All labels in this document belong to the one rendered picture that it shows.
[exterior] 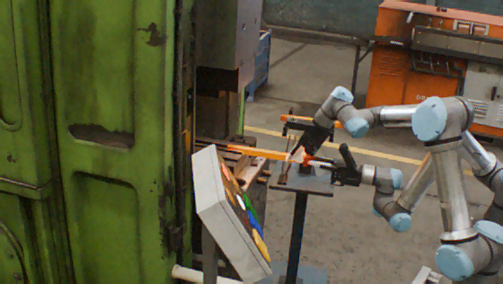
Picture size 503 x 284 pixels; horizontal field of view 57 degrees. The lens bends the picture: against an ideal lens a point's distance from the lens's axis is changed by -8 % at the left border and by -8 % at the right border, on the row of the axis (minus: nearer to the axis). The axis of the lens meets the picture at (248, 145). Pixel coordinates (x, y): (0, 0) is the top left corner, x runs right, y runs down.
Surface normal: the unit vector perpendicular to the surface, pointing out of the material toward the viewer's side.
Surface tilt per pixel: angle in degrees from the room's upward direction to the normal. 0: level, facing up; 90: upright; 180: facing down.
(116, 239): 90
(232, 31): 90
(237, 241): 90
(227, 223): 90
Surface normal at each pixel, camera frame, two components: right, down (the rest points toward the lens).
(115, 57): -0.29, 0.35
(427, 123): -0.88, 0.03
